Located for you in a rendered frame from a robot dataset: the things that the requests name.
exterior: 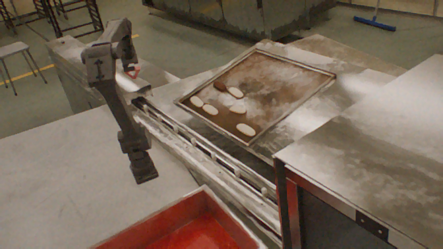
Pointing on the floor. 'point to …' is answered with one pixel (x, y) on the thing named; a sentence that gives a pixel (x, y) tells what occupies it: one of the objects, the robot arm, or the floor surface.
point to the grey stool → (14, 54)
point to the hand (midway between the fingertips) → (131, 70)
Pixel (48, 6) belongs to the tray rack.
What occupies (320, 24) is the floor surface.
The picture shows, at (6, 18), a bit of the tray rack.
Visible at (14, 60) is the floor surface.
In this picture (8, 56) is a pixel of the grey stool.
